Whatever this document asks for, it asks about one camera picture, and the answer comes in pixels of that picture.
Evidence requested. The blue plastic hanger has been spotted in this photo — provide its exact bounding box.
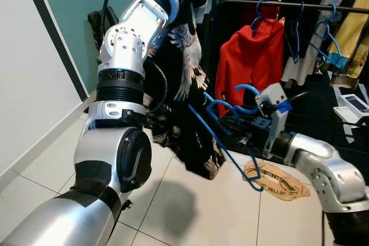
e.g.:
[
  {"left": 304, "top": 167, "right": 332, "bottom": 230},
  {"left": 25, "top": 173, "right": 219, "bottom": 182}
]
[
  {"left": 308, "top": 3, "right": 349, "bottom": 69},
  {"left": 290, "top": 1, "right": 306, "bottom": 65},
  {"left": 251, "top": 0, "right": 272, "bottom": 33},
  {"left": 187, "top": 84, "right": 265, "bottom": 192}
]

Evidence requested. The black crane print shirt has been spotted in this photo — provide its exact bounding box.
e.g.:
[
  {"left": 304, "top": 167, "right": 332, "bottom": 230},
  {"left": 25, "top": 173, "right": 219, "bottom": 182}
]
[{"left": 144, "top": 0, "right": 225, "bottom": 180}]

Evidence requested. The black metal clothes rack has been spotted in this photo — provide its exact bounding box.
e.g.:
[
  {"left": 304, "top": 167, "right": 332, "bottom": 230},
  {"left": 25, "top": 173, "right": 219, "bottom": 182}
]
[{"left": 210, "top": 0, "right": 369, "bottom": 143}]

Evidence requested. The white shirt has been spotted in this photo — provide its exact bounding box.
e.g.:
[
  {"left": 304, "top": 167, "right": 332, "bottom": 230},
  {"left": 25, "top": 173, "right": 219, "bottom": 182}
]
[{"left": 283, "top": 21, "right": 323, "bottom": 85}]

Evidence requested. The red t-shirt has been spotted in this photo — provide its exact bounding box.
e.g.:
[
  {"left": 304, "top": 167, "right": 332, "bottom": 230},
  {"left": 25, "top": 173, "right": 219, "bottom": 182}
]
[{"left": 215, "top": 18, "right": 286, "bottom": 117}]

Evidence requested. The white box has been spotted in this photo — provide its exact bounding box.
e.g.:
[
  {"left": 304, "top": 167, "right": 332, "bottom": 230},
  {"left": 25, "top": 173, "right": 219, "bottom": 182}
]
[{"left": 334, "top": 88, "right": 369, "bottom": 126}]

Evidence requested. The yellow shirt with red stripes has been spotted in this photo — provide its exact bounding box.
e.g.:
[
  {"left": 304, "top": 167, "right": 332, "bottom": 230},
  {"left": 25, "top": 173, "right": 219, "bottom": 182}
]
[{"left": 326, "top": 0, "right": 369, "bottom": 48}]

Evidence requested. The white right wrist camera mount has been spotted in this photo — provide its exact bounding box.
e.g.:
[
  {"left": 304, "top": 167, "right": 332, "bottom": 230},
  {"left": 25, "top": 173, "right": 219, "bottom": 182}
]
[{"left": 255, "top": 83, "right": 289, "bottom": 154}]

